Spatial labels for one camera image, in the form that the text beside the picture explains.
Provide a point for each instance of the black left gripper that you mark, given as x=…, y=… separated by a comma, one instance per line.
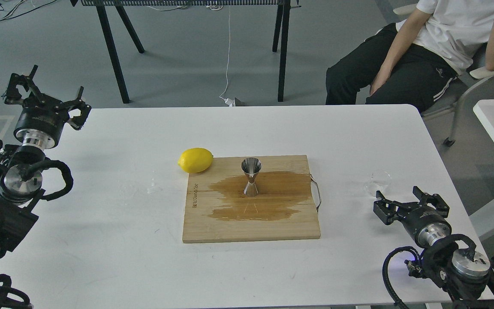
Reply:
x=36, y=120

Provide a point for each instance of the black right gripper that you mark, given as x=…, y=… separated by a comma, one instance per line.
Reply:
x=425, y=225

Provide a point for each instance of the steel double jigger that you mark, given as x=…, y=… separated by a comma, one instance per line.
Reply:
x=251, y=166

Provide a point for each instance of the clear glass cup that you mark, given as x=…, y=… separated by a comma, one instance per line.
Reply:
x=378, y=181

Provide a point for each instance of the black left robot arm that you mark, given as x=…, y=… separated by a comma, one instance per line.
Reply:
x=27, y=176

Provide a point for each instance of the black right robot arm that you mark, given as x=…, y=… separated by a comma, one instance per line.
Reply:
x=449, y=260

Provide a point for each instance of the seated person white shirt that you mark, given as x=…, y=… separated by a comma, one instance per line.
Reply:
x=414, y=61

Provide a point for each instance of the grey office chair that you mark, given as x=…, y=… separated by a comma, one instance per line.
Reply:
x=474, y=86

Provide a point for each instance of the yellow lemon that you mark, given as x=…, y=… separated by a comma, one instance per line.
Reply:
x=195, y=160

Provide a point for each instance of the wooden cutting board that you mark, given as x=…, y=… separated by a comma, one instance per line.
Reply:
x=217, y=210

